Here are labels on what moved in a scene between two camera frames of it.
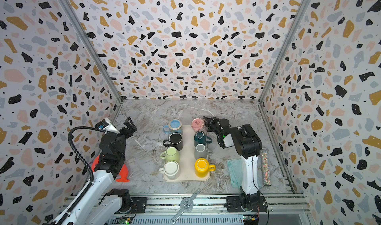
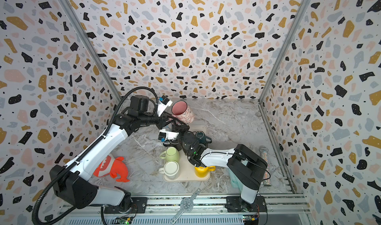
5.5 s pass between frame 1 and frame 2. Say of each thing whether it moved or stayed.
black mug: stayed
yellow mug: stayed
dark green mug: stayed
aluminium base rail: stayed
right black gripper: moved
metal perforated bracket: stayed
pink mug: moved
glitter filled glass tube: stayed
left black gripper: moved
